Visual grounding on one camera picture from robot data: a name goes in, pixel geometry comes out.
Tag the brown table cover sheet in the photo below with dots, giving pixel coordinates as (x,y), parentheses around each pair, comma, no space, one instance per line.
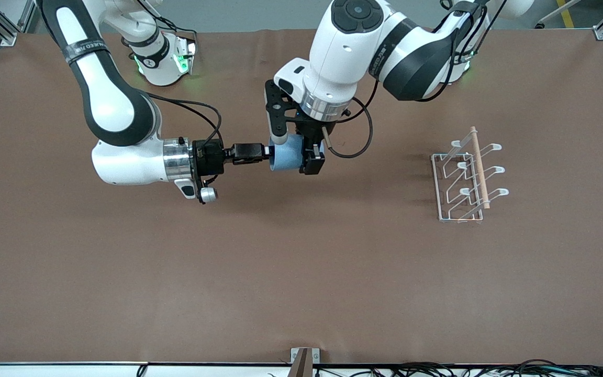
(280,262)

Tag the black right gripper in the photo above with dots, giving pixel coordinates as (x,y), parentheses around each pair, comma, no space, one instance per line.
(209,159)

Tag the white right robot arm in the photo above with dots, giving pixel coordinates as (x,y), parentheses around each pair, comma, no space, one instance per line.
(113,104)

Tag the blue plastic cup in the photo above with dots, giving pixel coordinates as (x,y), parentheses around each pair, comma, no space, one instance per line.
(287,156)

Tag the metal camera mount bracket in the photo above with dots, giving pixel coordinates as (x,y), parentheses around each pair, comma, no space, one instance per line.
(304,361)

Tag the white tube leg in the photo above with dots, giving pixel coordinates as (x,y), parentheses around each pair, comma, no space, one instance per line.
(553,17)

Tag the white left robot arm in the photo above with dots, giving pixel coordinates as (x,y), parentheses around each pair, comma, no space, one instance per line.
(343,52)

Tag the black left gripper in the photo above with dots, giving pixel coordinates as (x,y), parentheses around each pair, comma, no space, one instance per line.
(310,131)

